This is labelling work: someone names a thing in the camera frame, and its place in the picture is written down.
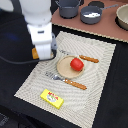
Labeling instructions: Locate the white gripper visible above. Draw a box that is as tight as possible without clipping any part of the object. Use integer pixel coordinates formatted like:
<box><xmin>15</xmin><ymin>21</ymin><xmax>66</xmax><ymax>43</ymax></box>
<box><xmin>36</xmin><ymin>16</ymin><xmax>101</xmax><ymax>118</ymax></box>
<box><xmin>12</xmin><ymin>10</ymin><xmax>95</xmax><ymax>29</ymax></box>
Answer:
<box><xmin>27</xmin><ymin>23</ymin><xmax>55</xmax><ymax>60</ymax></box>

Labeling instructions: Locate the grey saucepan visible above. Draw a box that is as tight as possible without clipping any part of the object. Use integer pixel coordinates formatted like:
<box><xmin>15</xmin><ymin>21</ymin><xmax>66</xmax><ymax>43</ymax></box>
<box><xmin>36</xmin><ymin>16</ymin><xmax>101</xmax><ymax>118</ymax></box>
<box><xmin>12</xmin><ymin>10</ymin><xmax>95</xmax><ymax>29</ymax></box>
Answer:
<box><xmin>79</xmin><ymin>3</ymin><xmax>120</xmax><ymax>26</ymax></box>

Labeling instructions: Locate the white toy fish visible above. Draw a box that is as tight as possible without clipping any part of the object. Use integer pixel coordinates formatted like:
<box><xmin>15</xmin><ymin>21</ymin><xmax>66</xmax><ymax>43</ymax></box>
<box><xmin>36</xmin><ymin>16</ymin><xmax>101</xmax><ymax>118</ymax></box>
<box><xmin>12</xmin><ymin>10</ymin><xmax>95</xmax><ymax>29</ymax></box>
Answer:
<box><xmin>84</xmin><ymin>13</ymin><xmax>100</xmax><ymax>17</ymax></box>

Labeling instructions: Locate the orange bread loaf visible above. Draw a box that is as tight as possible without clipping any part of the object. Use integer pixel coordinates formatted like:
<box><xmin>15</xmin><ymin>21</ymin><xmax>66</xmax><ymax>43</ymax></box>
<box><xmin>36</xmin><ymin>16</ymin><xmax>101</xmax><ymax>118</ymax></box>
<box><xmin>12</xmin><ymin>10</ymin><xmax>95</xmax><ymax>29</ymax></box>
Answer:
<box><xmin>32</xmin><ymin>48</ymin><xmax>38</xmax><ymax>59</ymax></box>

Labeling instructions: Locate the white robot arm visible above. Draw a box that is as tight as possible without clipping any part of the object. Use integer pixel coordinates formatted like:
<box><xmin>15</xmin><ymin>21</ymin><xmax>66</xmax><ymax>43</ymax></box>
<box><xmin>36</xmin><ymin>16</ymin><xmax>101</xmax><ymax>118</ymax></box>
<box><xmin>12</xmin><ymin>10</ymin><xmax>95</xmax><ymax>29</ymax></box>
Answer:
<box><xmin>18</xmin><ymin>0</ymin><xmax>52</xmax><ymax>60</ymax></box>

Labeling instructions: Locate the grey cooking pot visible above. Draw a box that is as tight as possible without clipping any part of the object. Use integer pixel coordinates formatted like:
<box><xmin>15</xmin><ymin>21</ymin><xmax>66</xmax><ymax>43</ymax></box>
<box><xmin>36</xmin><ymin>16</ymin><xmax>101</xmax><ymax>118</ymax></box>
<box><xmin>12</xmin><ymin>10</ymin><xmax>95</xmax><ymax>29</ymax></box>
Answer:
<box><xmin>56</xmin><ymin>0</ymin><xmax>81</xmax><ymax>19</ymax></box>

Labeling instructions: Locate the round wooden plate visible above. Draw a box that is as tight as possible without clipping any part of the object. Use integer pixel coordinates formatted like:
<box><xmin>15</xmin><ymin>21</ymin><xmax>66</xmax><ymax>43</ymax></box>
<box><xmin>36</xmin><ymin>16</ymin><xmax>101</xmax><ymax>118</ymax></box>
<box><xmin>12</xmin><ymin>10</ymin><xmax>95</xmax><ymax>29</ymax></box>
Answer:
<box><xmin>57</xmin><ymin>55</ymin><xmax>84</xmax><ymax>79</ymax></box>

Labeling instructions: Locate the red tomato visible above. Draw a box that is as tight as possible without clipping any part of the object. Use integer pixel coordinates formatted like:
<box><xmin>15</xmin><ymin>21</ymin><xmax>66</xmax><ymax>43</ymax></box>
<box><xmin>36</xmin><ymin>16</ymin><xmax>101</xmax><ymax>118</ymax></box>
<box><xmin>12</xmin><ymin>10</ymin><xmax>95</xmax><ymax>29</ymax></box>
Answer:
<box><xmin>70</xmin><ymin>58</ymin><xmax>84</xmax><ymax>71</ymax></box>

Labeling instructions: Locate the yellow butter box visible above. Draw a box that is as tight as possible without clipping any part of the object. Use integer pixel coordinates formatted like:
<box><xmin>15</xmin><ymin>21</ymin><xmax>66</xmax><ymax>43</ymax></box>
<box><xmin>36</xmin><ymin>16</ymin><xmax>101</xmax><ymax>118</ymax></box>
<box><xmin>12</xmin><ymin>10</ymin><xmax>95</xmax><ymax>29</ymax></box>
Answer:
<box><xmin>40</xmin><ymin>89</ymin><xmax>64</xmax><ymax>109</ymax></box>

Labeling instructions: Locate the pink toy stove board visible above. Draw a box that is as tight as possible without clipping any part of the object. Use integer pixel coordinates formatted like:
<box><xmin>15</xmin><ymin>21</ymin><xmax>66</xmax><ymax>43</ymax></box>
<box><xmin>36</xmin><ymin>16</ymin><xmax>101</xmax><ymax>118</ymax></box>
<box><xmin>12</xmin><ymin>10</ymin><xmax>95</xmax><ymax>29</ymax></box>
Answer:
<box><xmin>51</xmin><ymin>0</ymin><xmax>128</xmax><ymax>43</ymax></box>

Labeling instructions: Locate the woven beige placemat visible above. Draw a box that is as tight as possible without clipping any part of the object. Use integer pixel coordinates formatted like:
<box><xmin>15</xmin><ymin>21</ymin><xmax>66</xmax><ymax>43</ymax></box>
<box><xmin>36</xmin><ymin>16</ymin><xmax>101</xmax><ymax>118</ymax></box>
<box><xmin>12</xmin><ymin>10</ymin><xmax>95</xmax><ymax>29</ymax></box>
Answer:
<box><xmin>15</xmin><ymin>32</ymin><xmax>116</xmax><ymax>128</ymax></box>

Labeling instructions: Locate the beige bowl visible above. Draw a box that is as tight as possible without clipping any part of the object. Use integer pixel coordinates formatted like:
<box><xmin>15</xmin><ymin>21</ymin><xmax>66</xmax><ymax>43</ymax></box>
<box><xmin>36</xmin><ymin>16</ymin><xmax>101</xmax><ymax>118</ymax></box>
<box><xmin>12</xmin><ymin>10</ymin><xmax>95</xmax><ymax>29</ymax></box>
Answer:
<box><xmin>116</xmin><ymin>4</ymin><xmax>128</xmax><ymax>31</ymax></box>

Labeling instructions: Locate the wooden handled fork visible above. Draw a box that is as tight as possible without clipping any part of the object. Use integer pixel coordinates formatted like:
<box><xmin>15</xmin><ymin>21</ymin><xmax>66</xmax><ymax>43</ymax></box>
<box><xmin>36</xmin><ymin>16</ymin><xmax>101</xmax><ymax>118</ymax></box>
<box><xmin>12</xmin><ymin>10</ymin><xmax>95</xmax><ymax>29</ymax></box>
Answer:
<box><xmin>45</xmin><ymin>72</ymin><xmax>87</xmax><ymax>90</ymax></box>

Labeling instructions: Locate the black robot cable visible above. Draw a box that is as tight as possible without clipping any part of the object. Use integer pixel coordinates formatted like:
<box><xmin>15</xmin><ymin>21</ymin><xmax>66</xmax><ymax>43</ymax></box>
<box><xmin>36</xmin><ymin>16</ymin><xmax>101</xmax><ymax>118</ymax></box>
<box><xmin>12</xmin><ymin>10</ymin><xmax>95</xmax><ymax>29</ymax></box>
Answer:
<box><xmin>0</xmin><ymin>49</ymin><xmax>56</xmax><ymax>66</ymax></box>

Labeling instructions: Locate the wooden handled knife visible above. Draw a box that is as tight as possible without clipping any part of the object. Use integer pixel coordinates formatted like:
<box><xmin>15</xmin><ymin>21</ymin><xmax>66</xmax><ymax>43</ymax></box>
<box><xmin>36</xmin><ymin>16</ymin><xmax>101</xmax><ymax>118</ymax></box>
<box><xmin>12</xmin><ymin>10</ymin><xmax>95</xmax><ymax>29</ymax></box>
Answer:
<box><xmin>59</xmin><ymin>49</ymin><xmax>99</xmax><ymax>63</ymax></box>

